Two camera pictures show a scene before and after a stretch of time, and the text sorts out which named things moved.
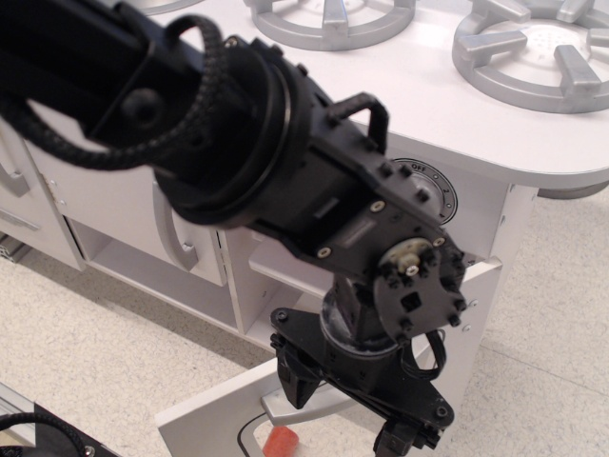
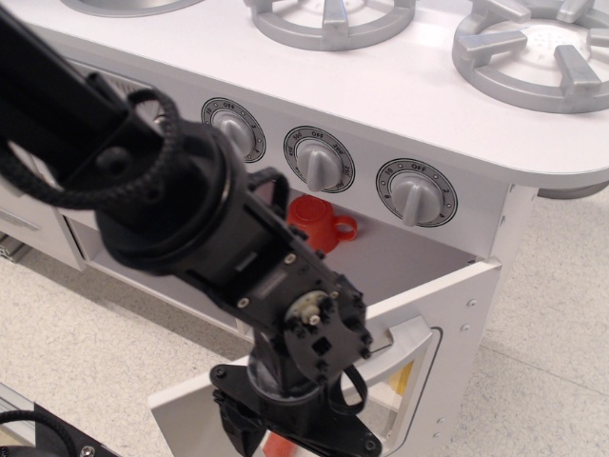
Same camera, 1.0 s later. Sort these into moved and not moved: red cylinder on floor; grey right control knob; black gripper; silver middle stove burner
Moved: black gripper
Not moved: silver middle stove burner; red cylinder on floor; grey right control knob
